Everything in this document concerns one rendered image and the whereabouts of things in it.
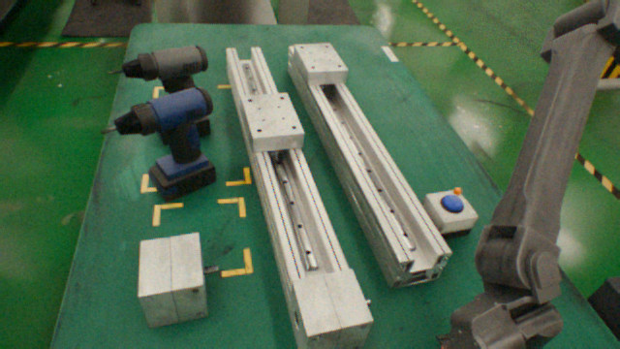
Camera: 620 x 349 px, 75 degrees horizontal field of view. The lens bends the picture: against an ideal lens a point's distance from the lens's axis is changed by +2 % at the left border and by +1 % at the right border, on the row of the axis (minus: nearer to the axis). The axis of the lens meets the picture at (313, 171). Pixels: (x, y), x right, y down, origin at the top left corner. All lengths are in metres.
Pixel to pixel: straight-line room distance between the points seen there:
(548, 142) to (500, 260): 0.16
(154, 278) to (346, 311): 0.29
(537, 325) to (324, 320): 0.27
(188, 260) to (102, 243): 0.23
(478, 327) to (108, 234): 0.65
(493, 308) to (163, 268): 0.46
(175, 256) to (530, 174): 0.52
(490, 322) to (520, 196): 0.16
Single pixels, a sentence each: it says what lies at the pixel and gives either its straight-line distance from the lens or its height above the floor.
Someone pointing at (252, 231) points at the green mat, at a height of 0.78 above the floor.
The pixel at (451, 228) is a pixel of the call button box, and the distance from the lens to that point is 0.86.
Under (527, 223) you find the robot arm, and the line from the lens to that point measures 0.54.
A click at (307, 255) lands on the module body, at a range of 0.71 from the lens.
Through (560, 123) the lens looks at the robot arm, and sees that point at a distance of 0.61.
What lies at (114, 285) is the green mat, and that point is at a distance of 0.79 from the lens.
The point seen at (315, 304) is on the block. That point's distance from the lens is 0.62.
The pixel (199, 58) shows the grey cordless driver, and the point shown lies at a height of 0.98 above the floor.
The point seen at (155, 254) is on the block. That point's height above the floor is 0.87.
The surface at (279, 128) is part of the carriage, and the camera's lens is 0.86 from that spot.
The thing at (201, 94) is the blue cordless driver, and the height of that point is 0.99.
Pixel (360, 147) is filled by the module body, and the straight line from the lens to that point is 0.96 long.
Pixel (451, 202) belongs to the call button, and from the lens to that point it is 0.86.
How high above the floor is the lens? 1.41
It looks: 42 degrees down
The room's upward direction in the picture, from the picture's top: 8 degrees clockwise
